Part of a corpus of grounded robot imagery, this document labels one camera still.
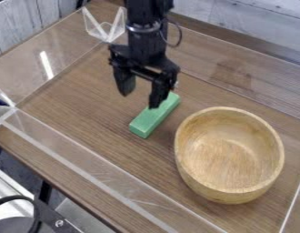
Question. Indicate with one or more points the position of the green rectangular block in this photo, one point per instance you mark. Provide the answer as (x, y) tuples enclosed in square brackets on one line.
[(145, 122)]

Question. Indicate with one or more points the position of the clear acrylic tray wall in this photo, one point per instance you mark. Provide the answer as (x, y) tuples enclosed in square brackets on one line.
[(65, 127)]

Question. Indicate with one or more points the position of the black chair armrest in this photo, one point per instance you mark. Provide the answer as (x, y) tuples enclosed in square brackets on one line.
[(19, 215)]

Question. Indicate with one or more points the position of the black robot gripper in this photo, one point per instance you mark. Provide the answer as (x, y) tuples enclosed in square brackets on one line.
[(143, 58)]

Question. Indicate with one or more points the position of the clear acrylic corner bracket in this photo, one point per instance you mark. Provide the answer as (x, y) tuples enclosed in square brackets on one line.
[(105, 31)]

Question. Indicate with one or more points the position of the black table leg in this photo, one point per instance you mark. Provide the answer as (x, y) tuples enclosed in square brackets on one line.
[(45, 192)]

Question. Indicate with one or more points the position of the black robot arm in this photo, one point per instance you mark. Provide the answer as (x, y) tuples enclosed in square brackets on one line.
[(145, 13)]

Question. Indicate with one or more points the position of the light wooden bowl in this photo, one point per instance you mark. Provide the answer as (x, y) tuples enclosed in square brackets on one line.
[(229, 154)]

